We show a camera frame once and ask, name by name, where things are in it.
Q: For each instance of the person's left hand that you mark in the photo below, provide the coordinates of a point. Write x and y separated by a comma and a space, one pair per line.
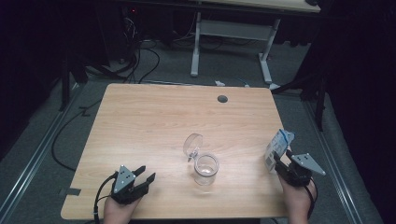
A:
118, 213

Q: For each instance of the person's right hand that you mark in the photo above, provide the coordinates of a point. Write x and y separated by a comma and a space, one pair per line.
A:
297, 202

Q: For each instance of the dark computer tower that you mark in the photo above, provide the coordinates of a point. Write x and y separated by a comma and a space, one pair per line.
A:
130, 31

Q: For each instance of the white and blue carton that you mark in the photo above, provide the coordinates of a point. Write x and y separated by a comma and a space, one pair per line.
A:
277, 147

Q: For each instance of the grey tape strip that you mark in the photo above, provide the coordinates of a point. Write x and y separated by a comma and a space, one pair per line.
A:
71, 191

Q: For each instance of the small white plug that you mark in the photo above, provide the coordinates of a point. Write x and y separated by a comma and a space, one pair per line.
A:
219, 83

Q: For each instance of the black stand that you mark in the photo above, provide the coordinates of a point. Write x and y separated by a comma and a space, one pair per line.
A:
66, 84
317, 93

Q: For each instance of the clear glass jar with lid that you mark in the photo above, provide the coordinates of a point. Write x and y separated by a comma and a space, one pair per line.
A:
204, 168

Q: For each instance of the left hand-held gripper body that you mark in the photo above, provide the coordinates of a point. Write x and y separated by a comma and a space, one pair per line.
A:
124, 183

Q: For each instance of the black table grommet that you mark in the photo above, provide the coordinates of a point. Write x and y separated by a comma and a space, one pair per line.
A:
222, 99

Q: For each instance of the white metal-legged desk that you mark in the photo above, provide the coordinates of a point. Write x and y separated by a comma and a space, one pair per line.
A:
233, 29

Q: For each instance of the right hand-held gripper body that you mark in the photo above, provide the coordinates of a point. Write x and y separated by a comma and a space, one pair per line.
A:
299, 169

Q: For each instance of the metal floor rail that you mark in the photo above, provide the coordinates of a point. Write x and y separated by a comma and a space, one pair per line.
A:
34, 158
333, 161

